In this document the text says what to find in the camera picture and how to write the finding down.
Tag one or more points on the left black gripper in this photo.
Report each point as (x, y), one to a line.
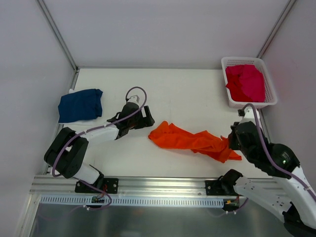
(142, 118)

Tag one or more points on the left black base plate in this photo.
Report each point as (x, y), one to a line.
(109, 185)

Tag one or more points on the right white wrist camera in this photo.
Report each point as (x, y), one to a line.
(247, 115)

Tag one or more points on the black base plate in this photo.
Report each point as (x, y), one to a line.
(214, 188)
(109, 185)

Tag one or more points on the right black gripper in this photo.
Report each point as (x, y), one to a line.
(235, 138)

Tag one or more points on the pink t shirt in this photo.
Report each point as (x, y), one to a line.
(251, 79)

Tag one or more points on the aluminium mounting rail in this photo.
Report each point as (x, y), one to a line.
(131, 187)

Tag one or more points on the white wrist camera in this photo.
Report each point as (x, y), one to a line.
(247, 115)
(133, 99)

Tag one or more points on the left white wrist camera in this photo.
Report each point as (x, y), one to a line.
(133, 99)

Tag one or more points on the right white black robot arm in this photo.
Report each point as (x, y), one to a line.
(297, 211)

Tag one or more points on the folded blue t shirt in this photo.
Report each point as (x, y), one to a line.
(80, 106)

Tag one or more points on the white slotted cable duct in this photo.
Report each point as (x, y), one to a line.
(134, 201)

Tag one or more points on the white plastic basket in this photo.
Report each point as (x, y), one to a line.
(270, 94)

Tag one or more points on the orange t shirt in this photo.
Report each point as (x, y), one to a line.
(169, 136)

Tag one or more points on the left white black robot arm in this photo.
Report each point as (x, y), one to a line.
(67, 151)

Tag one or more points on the red t shirt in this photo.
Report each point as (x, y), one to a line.
(236, 92)

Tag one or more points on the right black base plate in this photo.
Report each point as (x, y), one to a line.
(214, 188)

